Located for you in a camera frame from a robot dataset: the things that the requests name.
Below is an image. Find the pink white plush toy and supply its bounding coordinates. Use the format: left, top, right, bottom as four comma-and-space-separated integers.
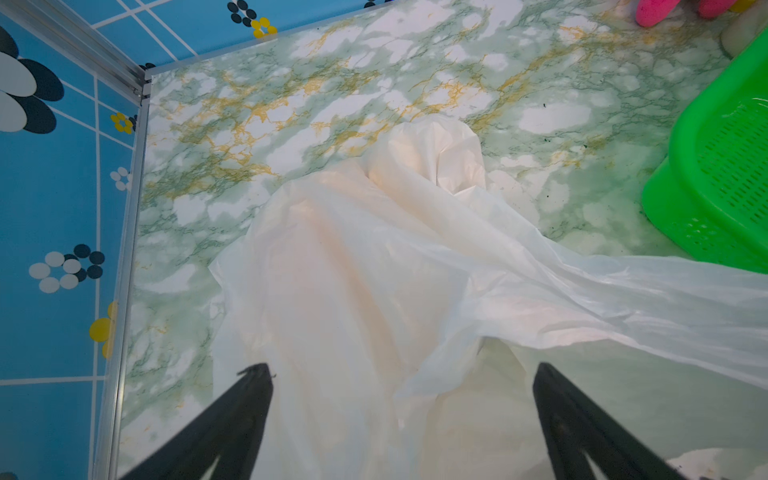
634, 0, 739, 29

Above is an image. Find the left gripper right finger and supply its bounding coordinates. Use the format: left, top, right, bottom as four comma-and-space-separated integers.
533, 363, 682, 479

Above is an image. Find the green plastic basket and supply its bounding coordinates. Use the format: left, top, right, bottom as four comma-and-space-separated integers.
641, 33, 767, 273

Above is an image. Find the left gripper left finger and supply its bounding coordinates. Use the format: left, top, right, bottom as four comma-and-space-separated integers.
124, 363, 274, 479

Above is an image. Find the left aluminium frame post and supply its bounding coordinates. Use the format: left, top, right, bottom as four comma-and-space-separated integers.
1, 17, 138, 479

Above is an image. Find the white plastic bag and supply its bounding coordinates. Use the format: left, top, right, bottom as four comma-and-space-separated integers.
211, 116, 767, 479

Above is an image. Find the jar with black lid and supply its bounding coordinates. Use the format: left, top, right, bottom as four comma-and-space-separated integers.
720, 0, 767, 58

